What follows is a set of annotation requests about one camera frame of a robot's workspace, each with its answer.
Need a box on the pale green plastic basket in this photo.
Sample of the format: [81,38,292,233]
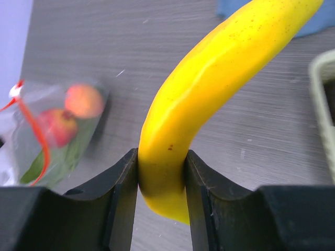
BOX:
[308,49,334,179]

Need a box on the blue folded cloth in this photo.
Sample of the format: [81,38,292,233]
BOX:
[216,0,335,38]

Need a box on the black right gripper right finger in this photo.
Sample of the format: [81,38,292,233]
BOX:
[185,151,334,250]

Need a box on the yellow banana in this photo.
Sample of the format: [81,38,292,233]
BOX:
[138,1,322,224]

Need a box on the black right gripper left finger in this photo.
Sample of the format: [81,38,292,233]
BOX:
[1,149,138,250]

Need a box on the orange peach fruit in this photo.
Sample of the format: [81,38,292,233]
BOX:
[64,83,104,119]

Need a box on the green leafy vegetable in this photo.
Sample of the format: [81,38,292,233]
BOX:
[20,120,97,184]

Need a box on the clear zip bag orange zipper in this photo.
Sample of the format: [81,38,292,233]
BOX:
[1,80,109,187]

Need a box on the red apple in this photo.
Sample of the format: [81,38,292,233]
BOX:
[37,108,78,148]

